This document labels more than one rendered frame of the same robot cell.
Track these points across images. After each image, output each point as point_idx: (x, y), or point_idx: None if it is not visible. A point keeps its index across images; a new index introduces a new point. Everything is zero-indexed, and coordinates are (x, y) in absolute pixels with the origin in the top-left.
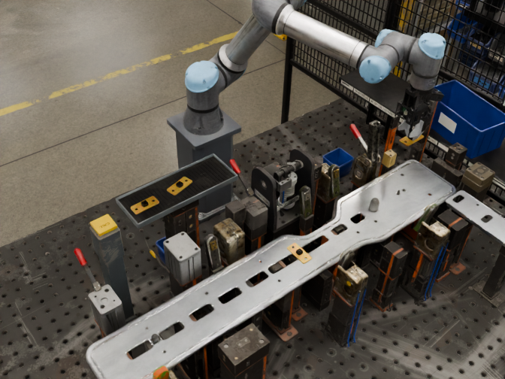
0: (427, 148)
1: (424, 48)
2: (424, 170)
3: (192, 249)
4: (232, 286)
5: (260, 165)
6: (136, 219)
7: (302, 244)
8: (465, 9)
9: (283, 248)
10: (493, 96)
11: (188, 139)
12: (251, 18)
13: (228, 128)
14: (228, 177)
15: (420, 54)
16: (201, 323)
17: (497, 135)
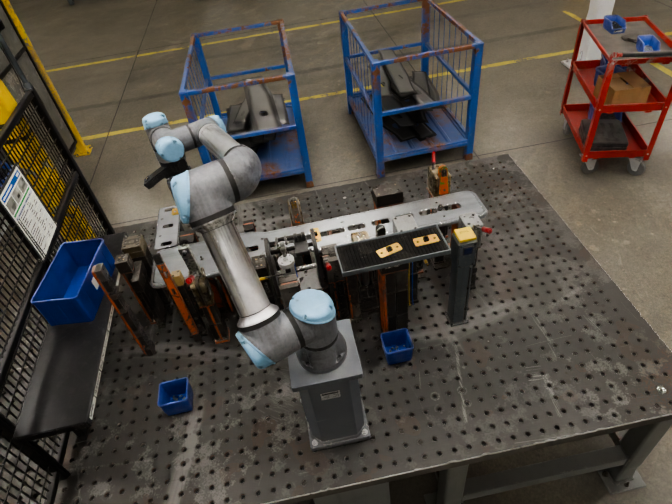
0: None
1: (166, 118)
2: (157, 273)
3: (398, 219)
4: (375, 226)
5: (247, 449)
6: (436, 230)
7: (308, 240)
8: None
9: (323, 241)
10: (35, 271)
11: (350, 330)
12: (237, 239)
13: None
14: (343, 248)
15: (169, 126)
16: (407, 210)
17: (83, 252)
